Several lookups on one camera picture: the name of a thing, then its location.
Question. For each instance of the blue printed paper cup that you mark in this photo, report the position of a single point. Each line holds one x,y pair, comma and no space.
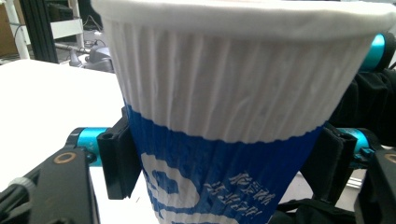
218,174

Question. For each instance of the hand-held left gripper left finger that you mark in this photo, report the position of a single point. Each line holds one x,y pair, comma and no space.
118,161

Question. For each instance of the grey device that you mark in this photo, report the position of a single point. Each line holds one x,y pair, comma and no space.
99,59

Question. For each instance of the black metal frame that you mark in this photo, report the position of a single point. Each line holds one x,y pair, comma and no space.
39,28

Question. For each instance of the white post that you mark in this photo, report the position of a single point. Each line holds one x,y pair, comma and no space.
17,29

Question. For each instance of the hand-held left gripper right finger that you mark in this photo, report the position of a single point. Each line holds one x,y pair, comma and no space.
330,165

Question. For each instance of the dark cloth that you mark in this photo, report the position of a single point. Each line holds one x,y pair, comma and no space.
311,213
367,102

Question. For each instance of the white and blue paper cup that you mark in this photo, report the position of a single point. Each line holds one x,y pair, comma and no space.
224,77

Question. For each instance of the white panel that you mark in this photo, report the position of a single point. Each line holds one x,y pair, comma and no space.
67,28

